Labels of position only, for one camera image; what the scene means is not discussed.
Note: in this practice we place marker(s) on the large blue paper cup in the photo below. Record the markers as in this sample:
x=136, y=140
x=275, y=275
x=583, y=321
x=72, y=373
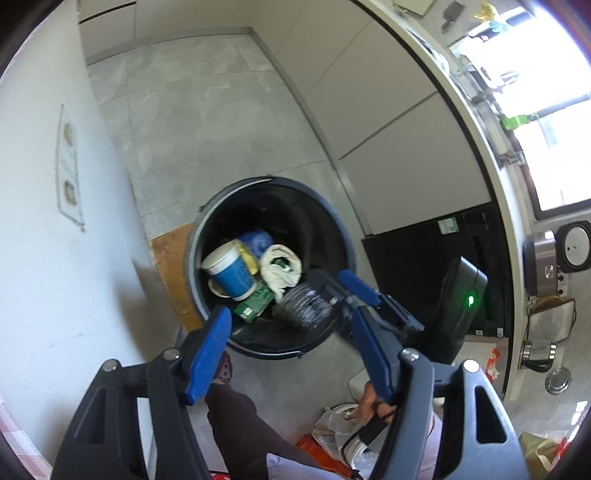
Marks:
x=235, y=277

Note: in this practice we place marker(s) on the green bottle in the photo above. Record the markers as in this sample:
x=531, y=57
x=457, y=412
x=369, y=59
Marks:
x=517, y=121

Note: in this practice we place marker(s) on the black cleaver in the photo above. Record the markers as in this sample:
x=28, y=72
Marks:
x=453, y=10

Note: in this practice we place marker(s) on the round metal strainer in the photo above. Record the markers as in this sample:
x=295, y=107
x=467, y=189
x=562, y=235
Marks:
x=558, y=381

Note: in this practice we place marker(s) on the wooden stool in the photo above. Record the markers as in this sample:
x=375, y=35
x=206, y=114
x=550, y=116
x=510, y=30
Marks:
x=173, y=272

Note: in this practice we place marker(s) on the yellow bag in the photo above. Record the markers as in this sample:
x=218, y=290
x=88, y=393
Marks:
x=542, y=454

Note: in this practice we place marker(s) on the crumpled plastic bags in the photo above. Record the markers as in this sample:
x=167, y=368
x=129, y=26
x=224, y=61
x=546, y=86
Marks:
x=330, y=424

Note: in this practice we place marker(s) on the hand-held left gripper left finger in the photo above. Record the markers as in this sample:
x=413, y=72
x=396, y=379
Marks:
x=207, y=355

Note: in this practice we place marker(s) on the yellow rubber gloves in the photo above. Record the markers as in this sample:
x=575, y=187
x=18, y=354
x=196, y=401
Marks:
x=488, y=9

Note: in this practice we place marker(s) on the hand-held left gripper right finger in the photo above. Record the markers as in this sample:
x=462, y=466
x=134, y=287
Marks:
x=371, y=355

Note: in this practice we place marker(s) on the blue cloth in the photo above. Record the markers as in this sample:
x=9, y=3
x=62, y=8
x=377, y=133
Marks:
x=256, y=241

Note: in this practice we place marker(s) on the metal faucet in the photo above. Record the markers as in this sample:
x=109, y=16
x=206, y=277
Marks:
x=501, y=78

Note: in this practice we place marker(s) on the window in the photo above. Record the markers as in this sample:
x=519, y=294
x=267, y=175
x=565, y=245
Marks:
x=554, y=152

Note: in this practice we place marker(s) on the person's right hand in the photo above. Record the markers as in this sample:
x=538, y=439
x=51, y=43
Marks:
x=369, y=401

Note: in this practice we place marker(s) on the grey kitchen counter cabinets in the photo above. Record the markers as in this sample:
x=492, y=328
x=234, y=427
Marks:
x=392, y=152

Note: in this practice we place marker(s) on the orange bag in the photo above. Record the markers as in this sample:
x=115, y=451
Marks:
x=314, y=450

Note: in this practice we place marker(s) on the white kitchen island base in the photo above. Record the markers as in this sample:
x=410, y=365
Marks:
x=37, y=230

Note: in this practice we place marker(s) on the green printed packet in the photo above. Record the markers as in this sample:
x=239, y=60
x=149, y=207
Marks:
x=251, y=305

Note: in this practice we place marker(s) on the person's leg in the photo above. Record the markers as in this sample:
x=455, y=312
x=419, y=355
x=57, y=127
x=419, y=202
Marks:
x=240, y=429

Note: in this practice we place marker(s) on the black plastic bucket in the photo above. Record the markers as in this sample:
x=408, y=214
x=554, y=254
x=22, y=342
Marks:
x=295, y=217

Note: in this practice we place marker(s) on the yellow knitted cloth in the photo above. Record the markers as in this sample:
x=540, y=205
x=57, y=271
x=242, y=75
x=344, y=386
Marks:
x=250, y=263

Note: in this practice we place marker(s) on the beige bag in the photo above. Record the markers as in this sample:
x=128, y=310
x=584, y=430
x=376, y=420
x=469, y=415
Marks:
x=551, y=318

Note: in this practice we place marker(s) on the round black white device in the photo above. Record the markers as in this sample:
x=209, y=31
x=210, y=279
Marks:
x=577, y=247

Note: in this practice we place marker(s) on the white cloth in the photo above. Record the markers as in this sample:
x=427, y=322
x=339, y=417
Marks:
x=277, y=267

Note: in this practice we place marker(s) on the white socket panel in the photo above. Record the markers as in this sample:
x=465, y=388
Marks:
x=69, y=161

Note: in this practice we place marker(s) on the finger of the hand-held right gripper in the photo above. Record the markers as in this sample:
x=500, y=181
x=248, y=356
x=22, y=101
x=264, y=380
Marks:
x=330, y=295
x=360, y=288

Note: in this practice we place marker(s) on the clear plastic bag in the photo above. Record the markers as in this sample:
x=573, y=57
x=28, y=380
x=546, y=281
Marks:
x=300, y=307

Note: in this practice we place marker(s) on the white cutting board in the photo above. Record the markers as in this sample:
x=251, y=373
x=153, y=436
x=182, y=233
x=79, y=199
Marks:
x=415, y=3

